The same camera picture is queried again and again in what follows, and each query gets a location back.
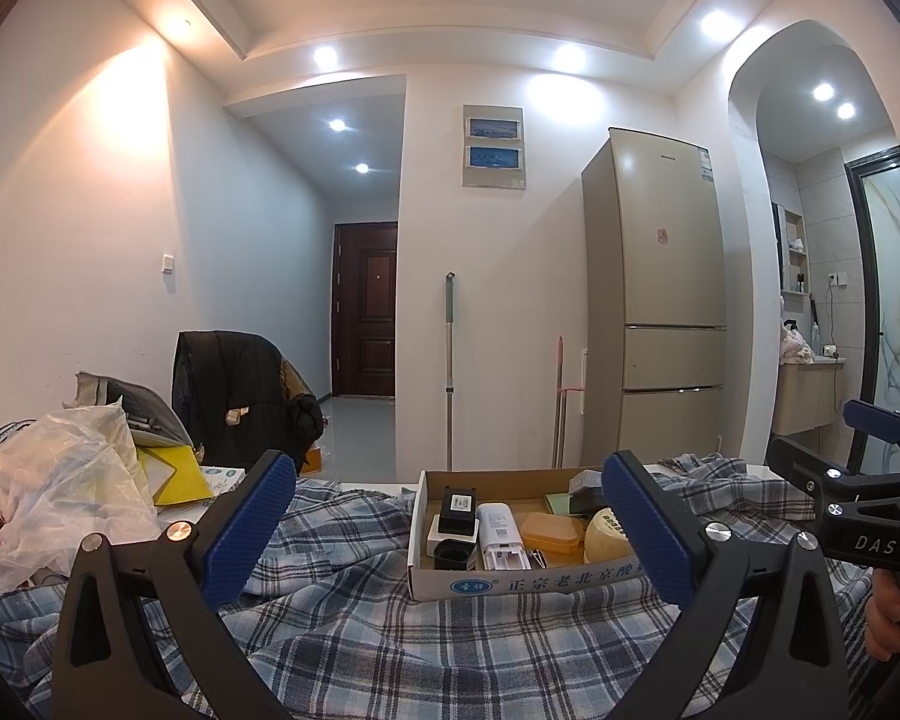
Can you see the floral glass door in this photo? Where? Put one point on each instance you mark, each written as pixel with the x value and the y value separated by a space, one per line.
pixel 889 285

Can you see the orange carton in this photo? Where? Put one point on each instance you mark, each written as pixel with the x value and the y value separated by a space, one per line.
pixel 311 460

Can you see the pink cloth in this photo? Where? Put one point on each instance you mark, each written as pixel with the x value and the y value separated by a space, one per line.
pixel 795 345

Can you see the white remote control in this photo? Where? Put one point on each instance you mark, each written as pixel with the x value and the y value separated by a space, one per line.
pixel 499 532

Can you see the beige refrigerator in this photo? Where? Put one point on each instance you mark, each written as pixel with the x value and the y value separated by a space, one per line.
pixel 660 285

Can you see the orange plastic box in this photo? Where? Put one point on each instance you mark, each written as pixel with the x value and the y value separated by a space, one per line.
pixel 551 534

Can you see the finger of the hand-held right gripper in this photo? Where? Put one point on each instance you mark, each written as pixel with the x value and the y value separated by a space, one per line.
pixel 802 461
pixel 870 420

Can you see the dark brown door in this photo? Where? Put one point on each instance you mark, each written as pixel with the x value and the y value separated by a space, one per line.
pixel 366 307

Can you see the cream tape roll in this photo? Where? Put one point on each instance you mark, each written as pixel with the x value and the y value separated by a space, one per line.
pixel 604 540

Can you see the white printed box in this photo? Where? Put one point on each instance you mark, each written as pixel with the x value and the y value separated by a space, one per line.
pixel 221 481

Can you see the shallow cardboard box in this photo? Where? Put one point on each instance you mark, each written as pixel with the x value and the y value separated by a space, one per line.
pixel 540 585

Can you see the light blue packet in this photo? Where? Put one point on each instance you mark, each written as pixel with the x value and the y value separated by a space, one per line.
pixel 586 480

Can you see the black power adapter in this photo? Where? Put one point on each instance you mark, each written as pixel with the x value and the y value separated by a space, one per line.
pixel 460 511

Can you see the white square box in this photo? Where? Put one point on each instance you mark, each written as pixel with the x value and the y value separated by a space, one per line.
pixel 433 542

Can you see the wall electrical panel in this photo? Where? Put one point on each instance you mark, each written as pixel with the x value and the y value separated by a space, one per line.
pixel 495 148

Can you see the chair with black jacket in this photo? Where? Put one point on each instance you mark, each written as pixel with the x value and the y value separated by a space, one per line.
pixel 232 382

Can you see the wall niche shelf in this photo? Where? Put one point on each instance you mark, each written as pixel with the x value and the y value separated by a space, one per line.
pixel 797 251

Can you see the clear plastic bag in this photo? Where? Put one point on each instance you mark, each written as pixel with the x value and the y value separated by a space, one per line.
pixel 52 480

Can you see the person's right hand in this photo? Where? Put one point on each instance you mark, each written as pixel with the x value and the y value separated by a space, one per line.
pixel 885 615

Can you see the grey bag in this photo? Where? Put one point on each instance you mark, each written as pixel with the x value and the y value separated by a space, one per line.
pixel 142 405

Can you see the small black cup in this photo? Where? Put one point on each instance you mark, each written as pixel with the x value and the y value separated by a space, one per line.
pixel 454 559

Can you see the green snap pouch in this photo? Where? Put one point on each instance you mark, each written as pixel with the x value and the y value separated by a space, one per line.
pixel 556 504

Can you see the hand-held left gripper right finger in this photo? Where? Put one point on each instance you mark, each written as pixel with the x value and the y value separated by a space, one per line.
pixel 645 525

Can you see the beige vanity cabinet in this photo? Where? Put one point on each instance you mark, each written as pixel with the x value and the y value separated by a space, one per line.
pixel 802 397

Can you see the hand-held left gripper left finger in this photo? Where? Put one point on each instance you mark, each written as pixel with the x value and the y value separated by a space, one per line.
pixel 251 525

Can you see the wooden chair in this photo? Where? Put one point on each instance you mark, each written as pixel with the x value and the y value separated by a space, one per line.
pixel 296 379

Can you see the yellow folder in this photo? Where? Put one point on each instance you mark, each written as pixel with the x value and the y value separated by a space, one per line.
pixel 176 476

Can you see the blue plaid blanket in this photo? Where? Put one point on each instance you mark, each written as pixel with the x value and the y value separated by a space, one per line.
pixel 360 630

